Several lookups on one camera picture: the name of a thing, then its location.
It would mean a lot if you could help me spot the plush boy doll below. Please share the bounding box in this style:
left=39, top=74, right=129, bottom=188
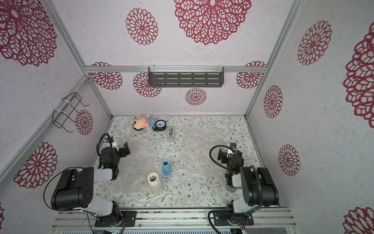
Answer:
left=132, top=115, right=157, bottom=131

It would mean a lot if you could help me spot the black alarm clock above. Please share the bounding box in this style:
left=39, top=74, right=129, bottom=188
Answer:
left=152, top=120, right=167, bottom=132

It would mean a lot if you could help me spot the cream ribbed vase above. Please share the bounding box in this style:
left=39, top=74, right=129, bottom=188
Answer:
left=147, top=173, right=163, bottom=195

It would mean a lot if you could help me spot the blue ribbed vase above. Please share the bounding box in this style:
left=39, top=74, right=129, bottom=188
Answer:
left=162, top=160, right=172, bottom=176

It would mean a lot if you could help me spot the dark grey wall shelf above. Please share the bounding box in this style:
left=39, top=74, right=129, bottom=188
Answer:
left=148, top=67, right=225, bottom=88

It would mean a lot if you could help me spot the black wire wall rack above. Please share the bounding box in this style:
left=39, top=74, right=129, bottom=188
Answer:
left=51, top=92, right=89, bottom=133

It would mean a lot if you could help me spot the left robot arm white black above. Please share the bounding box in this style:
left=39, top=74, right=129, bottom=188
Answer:
left=50, top=134, right=131, bottom=227

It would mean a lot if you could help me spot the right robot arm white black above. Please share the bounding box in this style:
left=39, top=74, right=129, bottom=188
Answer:
left=209, top=143, right=279, bottom=216

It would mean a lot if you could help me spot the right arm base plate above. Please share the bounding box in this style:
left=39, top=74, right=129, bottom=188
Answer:
left=213, top=211, right=254, bottom=226

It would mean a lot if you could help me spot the aluminium rail base frame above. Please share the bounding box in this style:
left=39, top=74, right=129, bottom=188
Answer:
left=51, top=208, right=297, bottom=234

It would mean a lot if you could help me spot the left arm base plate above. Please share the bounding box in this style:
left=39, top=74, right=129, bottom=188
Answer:
left=94, top=211, right=137, bottom=228

